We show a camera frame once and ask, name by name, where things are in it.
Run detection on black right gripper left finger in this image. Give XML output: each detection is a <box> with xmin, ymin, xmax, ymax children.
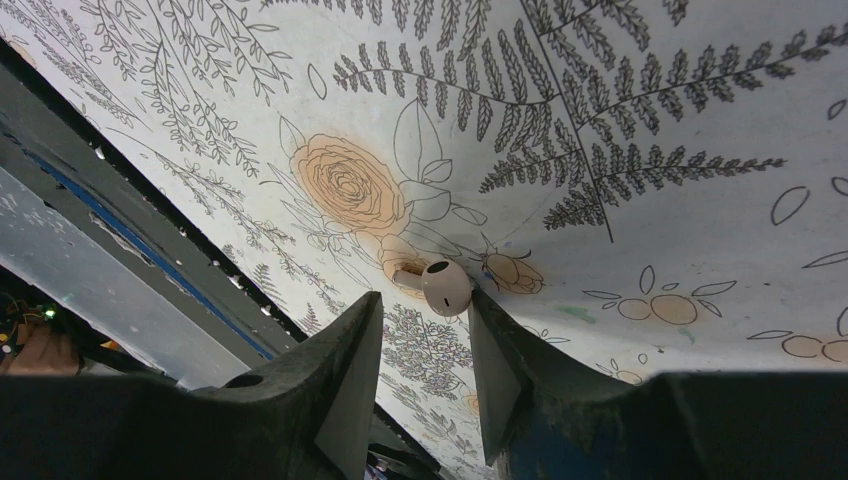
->
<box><xmin>1</xmin><ymin>291</ymin><xmax>383</xmax><ymax>479</ymax></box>

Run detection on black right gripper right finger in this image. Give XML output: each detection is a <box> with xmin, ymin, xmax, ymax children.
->
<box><xmin>468</xmin><ymin>290</ymin><xmax>847</xmax><ymax>479</ymax></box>

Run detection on beige earbud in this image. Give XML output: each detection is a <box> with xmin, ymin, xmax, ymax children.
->
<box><xmin>392</xmin><ymin>260</ymin><xmax>472</xmax><ymax>317</ymax></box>

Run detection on floral table mat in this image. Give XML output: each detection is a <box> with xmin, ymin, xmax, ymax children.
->
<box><xmin>1</xmin><ymin>1</ymin><xmax>847</xmax><ymax>479</ymax></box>

